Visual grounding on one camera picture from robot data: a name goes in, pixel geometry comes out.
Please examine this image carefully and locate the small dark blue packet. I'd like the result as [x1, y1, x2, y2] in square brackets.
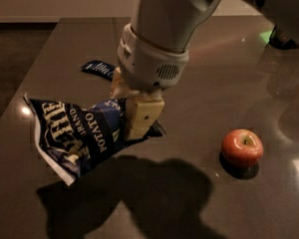
[82, 60, 116, 81]

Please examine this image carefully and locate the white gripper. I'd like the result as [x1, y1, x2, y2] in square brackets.
[110, 24, 189, 140]

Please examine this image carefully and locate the red apple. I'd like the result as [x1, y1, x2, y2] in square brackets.
[221, 128, 264, 168]

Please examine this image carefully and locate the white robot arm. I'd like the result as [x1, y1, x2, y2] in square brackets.
[111, 0, 299, 140]

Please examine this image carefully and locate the blue potato chip bag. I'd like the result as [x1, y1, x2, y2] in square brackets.
[23, 93, 166, 187]

